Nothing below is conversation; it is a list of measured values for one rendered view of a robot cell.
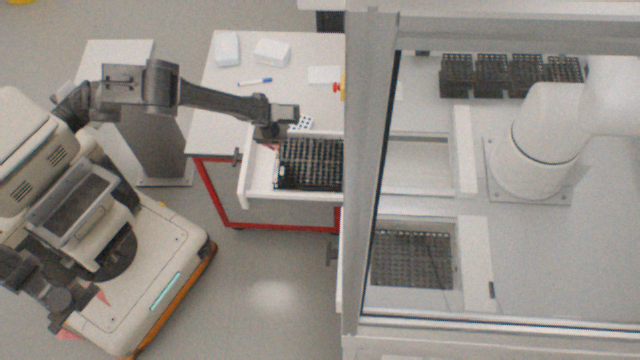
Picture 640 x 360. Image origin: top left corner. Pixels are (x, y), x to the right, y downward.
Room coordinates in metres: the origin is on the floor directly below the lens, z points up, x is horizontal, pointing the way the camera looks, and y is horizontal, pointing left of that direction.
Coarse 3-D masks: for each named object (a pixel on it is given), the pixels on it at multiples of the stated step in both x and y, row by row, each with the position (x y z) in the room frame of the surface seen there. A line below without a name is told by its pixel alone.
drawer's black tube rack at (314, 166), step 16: (288, 144) 0.92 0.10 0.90; (304, 144) 0.91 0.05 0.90; (320, 144) 0.93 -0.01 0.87; (336, 144) 0.91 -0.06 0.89; (288, 160) 0.85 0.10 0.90; (304, 160) 0.85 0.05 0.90; (320, 160) 0.85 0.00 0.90; (336, 160) 0.86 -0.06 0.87; (288, 176) 0.79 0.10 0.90; (304, 176) 0.81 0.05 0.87; (320, 176) 0.79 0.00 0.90; (336, 176) 0.78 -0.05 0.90; (336, 192) 0.76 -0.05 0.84
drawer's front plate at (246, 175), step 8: (248, 128) 0.97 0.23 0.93; (248, 136) 0.94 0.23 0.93; (248, 144) 0.91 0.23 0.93; (256, 144) 0.96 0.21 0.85; (248, 152) 0.88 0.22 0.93; (248, 160) 0.85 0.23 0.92; (248, 168) 0.83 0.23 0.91; (240, 176) 0.79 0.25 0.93; (248, 176) 0.81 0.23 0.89; (240, 184) 0.76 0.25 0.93; (248, 184) 0.79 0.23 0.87; (240, 192) 0.73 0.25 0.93; (240, 200) 0.73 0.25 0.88
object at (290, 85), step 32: (224, 32) 1.60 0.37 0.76; (256, 32) 1.59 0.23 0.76; (288, 32) 1.58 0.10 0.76; (256, 64) 1.41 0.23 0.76; (288, 64) 1.40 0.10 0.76; (320, 64) 1.39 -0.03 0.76; (288, 96) 1.23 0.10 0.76; (320, 96) 1.22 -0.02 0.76; (192, 128) 1.11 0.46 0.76; (224, 128) 1.10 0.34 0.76; (320, 128) 1.07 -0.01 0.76; (224, 160) 1.00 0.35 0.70; (224, 192) 1.01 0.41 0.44; (224, 224) 1.01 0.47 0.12; (256, 224) 1.00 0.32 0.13; (288, 224) 0.98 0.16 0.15; (320, 224) 0.96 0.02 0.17
